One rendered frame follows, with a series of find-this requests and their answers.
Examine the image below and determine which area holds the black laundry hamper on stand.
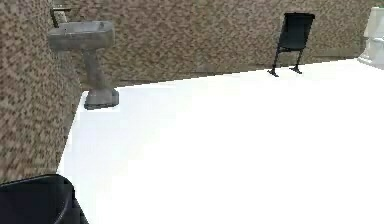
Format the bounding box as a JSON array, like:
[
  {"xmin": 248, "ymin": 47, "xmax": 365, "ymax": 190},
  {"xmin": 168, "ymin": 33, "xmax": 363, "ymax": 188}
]
[{"xmin": 267, "ymin": 12, "xmax": 316, "ymax": 78}]

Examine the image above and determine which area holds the grey pedestal sink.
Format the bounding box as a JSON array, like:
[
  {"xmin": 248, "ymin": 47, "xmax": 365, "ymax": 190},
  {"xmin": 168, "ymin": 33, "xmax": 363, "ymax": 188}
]
[{"xmin": 47, "ymin": 20, "xmax": 120, "ymax": 111}]

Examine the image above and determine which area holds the white toilet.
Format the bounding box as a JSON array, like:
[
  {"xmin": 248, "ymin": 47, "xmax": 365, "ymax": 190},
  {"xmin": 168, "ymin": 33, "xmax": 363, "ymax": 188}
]
[{"xmin": 357, "ymin": 6, "xmax": 384, "ymax": 70}]

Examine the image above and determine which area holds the brass sink faucet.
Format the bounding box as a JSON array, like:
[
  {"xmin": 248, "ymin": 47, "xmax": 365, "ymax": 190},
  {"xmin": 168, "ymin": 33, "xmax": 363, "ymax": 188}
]
[{"xmin": 49, "ymin": 5, "xmax": 81, "ymax": 29}]

